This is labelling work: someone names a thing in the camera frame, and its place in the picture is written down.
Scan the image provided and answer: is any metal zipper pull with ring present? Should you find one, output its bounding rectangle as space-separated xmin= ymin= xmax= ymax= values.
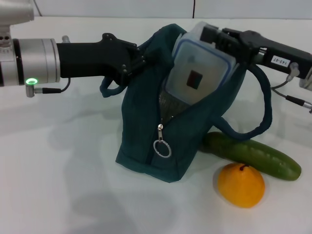
xmin=153 ymin=123 xmax=173 ymax=158

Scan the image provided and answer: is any right gripper grey cable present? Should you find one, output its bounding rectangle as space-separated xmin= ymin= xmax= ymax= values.
xmin=271 ymin=74 xmax=312 ymax=108

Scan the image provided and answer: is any clear plastic lunch box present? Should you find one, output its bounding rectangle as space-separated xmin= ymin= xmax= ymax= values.
xmin=165 ymin=21 xmax=238 ymax=105

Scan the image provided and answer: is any green cucumber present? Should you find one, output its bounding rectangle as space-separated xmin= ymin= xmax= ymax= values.
xmin=199 ymin=131 xmax=302 ymax=181

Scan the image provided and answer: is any orange yellow pear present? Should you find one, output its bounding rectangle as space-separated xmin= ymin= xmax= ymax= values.
xmin=217 ymin=162 xmax=266 ymax=209

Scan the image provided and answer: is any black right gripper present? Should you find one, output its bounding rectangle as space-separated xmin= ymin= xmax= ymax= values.
xmin=200 ymin=25 xmax=312 ymax=80

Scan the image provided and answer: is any dark blue fabric bag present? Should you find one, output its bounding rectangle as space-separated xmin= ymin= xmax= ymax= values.
xmin=99 ymin=23 xmax=273 ymax=183

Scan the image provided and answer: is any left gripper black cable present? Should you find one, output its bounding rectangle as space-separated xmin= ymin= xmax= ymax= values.
xmin=25 ymin=77 xmax=71 ymax=98

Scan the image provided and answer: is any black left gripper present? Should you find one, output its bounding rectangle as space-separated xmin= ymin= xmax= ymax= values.
xmin=56 ymin=33 xmax=147 ymax=86

